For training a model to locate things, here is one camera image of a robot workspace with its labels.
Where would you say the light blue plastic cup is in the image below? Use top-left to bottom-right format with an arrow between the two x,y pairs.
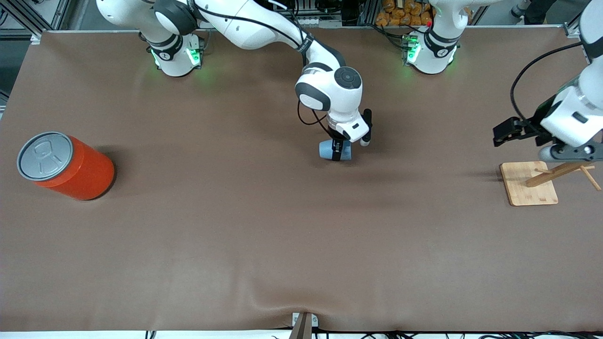
319,139 -> 353,162

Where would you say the wooden mug tree stand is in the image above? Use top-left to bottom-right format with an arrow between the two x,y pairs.
499,161 -> 603,207

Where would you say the brown table cover cloth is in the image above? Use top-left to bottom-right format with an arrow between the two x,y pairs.
0,26 -> 603,333

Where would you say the white terminal block strip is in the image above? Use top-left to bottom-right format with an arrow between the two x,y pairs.
294,16 -> 342,27

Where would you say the orange snack bags pile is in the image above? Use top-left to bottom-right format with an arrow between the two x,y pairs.
375,0 -> 433,27

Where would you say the orange can with grey lid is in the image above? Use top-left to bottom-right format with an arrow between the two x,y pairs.
17,132 -> 115,202

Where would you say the aluminium frame profile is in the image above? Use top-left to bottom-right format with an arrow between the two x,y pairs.
0,0 -> 71,45
563,9 -> 589,39

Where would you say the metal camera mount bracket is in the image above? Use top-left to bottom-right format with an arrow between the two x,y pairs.
290,312 -> 319,339

